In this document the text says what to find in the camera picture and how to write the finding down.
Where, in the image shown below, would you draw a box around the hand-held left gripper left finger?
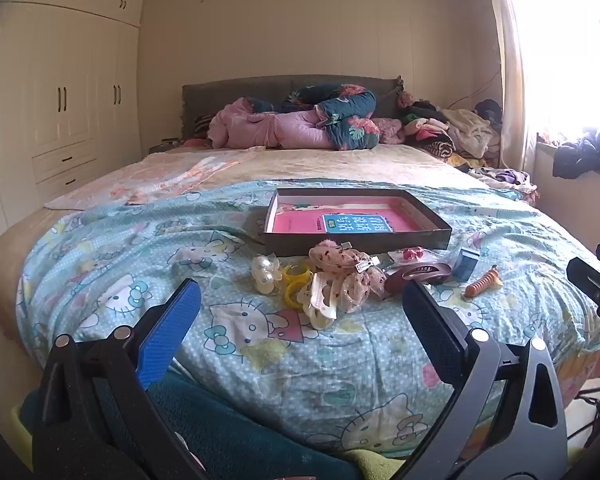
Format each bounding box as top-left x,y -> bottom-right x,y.
32,278 -> 211,480

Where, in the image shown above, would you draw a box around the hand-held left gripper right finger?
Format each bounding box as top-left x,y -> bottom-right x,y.
395,280 -> 568,480

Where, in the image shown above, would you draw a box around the maroon oval hair clip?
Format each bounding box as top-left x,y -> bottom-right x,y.
384,261 -> 453,295

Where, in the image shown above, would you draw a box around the orange spiral hair tie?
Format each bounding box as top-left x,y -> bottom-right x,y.
464,266 -> 503,298

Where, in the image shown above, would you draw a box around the small blue box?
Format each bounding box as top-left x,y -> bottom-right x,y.
452,247 -> 479,282

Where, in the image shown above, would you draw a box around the red earrings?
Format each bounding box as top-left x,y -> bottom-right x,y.
387,246 -> 433,266

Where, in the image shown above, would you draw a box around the pink lace bow hair clip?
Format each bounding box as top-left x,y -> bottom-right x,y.
305,252 -> 387,315

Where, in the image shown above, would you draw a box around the translucent flower hair clip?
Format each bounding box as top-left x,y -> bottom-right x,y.
251,254 -> 283,295

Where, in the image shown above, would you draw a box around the dark cardboard box tray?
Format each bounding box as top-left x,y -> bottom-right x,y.
258,187 -> 453,257

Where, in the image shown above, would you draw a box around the cream claw hair clip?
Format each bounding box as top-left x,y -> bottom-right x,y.
300,272 -> 339,331

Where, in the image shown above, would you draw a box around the yellow hoop earrings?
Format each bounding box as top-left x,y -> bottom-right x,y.
281,262 -> 314,309

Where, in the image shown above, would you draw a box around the pink fuzzy hair clip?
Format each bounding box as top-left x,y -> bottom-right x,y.
307,239 -> 353,261

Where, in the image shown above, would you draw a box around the light blue cartoon cat blanket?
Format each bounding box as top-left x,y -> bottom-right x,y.
17,180 -> 600,461

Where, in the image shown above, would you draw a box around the dark clothes on windowsill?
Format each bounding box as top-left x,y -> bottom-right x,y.
552,127 -> 600,179

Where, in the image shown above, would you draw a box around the purple cloth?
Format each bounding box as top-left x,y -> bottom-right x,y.
470,167 -> 538,196

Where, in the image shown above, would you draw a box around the dark teal cloth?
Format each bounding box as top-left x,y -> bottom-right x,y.
20,375 -> 361,480

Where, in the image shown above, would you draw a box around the orange floral towel blanket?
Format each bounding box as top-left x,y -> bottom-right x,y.
44,150 -> 253,211

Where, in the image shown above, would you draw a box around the yellow green cloth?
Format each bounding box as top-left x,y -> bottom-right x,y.
345,447 -> 406,476

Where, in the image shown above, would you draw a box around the bed with beige sheet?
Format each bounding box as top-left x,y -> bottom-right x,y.
0,144 -> 541,361

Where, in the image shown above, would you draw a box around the striped cushion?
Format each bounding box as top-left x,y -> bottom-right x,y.
194,115 -> 216,142

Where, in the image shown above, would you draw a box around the pile of mixed clothes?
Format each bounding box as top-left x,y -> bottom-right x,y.
397,91 -> 503,171

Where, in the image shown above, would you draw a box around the beige curtain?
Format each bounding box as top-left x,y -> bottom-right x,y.
480,0 -> 541,176

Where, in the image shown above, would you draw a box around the bright window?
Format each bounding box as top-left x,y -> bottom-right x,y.
505,0 -> 600,146

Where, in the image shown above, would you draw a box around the pink quilt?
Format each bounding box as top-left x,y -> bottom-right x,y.
207,98 -> 406,150

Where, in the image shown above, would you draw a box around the dark blue floral quilt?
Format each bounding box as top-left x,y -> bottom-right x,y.
245,81 -> 381,150

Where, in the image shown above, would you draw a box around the grey padded headboard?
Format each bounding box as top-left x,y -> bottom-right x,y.
181,75 -> 405,142

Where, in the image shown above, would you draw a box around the white wardrobe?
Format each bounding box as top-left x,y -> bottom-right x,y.
0,0 -> 146,241

